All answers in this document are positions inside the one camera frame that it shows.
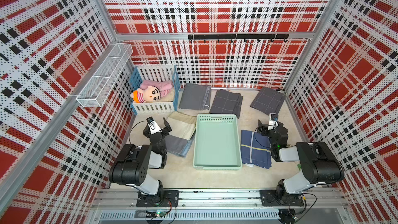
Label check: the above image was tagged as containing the blue striped pillowcase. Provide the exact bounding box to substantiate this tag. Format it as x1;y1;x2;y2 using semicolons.
240;130;272;169

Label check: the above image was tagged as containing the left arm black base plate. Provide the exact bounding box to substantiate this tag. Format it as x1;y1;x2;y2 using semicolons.
136;190;180;207

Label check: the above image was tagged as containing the white wire mesh shelf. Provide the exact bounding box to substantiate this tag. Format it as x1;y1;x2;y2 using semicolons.
77;43;133;107

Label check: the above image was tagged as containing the white blue slatted crate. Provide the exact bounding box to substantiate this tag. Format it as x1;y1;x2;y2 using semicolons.
130;65;180;115

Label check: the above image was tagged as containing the plain grey folded pillowcase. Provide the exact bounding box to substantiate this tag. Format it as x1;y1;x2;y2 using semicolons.
179;83;211;111

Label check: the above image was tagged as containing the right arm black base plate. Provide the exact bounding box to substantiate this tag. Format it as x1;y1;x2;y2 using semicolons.
259;189;305;207

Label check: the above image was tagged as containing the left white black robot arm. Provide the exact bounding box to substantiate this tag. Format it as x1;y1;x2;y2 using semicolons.
108;117;172;200

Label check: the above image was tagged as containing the beige grey pillowcase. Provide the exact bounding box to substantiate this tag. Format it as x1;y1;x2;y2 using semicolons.
164;112;197;158

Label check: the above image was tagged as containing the mint green plastic basket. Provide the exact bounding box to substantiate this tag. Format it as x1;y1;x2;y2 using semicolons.
193;114;242;170

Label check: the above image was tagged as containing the black wall hook rail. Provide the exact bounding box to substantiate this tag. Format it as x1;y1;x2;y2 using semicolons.
188;34;290;41

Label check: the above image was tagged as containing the pink plush doll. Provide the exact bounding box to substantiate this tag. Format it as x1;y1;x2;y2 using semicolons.
130;80;174;103

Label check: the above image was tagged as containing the green circuit board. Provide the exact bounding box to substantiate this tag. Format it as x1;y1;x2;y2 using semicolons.
146;211;168;219

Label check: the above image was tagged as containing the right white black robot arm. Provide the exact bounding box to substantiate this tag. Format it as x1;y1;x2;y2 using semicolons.
255;114;345;198

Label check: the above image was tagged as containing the grey checked pillowcase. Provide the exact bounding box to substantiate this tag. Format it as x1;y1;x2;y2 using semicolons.
250;88;286;115
209;89;243;119

